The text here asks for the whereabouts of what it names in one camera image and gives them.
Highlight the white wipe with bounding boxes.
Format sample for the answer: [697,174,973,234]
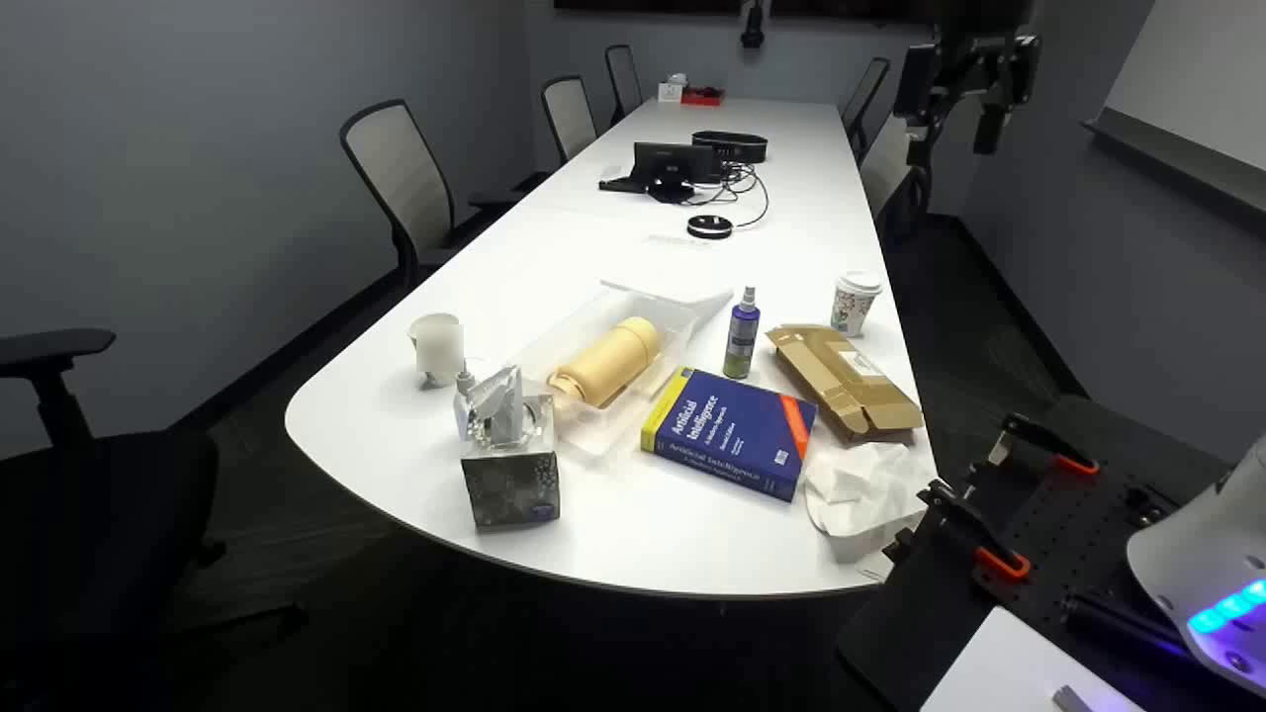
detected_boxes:
[798,441,935,568]

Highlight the yellow cylindrical roll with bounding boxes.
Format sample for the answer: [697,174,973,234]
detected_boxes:
[540,313,664,417]

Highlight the clear plastic container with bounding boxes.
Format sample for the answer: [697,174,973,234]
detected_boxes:
[517,277,736,460]

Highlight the blue spray bottle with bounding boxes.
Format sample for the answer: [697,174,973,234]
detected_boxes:
[718,286,765,382]

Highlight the blue textbook with orange stripe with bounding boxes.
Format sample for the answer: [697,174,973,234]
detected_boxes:
[635,364,823,505]

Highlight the round black speaker puck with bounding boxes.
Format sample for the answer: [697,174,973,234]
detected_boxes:
[684,210,740,245]

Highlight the grey tissue box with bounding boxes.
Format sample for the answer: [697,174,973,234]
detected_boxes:
[451,360,564,538]

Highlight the black conference tablet stand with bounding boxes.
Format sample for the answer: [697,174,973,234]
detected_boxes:
[596,140,726,207]

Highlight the white patterned paper cup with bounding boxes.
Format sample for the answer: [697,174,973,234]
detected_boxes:
[406,310,467,390]

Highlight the open brown cardboard box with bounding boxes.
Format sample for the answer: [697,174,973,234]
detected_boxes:
[765,321,927,448]

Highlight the lidded white coffee cup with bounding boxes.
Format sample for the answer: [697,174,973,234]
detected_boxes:
[827,268,887,343]

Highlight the black box device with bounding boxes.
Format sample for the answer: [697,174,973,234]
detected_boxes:
[688,127,770,169]

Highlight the mesh back office chair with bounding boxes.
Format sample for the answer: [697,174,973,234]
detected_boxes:
[600,41,650,119]
[538,71,605,166]
[335,96,529,289]
[860,116,935,223]
[844,52,898,164]

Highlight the black clamp with orange tips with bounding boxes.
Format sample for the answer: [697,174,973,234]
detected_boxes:
[914,475,1035,591]

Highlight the white paper sheet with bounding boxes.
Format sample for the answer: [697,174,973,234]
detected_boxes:
[918,604,1150,712]

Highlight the black robot mounting board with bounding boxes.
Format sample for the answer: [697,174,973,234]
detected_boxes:
[834,390,1266,712]

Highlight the black padded armchair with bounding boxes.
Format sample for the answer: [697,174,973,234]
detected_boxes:
[0,326,318,712]

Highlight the black table cable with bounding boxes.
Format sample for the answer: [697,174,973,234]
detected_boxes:
[684,164,776,239]

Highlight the black camera on stand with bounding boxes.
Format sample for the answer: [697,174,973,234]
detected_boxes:
[889,0,1045,223]

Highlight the wall whiteboard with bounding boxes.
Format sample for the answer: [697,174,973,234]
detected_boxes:
[1084,0,1266,219]

